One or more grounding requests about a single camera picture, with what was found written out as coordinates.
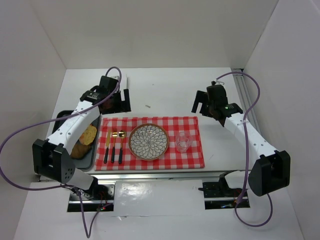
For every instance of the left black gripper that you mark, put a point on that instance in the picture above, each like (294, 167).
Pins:
(120, 104)

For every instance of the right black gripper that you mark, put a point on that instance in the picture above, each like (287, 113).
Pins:
(201, 100)

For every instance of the sliced herb bread piece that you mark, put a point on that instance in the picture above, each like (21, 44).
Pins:
(88, 136)

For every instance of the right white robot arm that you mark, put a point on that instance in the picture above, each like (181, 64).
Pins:
(270, 169)

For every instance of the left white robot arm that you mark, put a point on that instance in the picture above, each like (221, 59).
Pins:
(52, 157)

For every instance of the clear drinking glass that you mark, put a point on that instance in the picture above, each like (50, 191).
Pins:
(183, 141)

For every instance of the flower pattern ceramic plate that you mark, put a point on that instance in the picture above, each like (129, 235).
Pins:
(148, 141)

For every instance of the red white checkered cloth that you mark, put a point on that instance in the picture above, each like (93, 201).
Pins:
(193, 158)

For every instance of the brown croissant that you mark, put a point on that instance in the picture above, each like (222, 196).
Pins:
(79, 151)

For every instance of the dark grey baking tray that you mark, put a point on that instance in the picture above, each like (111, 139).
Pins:
(86, 162)

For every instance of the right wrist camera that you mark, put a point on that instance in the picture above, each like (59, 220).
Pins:
(217, 95)

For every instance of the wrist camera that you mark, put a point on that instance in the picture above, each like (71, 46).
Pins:
(107, 85)
(217, 95)

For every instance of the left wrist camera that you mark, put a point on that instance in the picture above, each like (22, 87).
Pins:
(107, 85)

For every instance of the gold fork black handle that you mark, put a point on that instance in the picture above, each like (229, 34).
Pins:
(114, 137)

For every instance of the gold spoon black handle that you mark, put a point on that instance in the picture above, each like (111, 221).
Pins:
(122, 135)

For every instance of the gold knife black handle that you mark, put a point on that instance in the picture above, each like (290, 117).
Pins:
(107, 144)

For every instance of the aluminium table edge rail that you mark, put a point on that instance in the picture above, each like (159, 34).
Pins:
(144, 176)

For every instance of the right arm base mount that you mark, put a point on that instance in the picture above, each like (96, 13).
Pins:
(218, 195)

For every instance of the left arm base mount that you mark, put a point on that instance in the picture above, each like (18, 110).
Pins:
(101, 199)

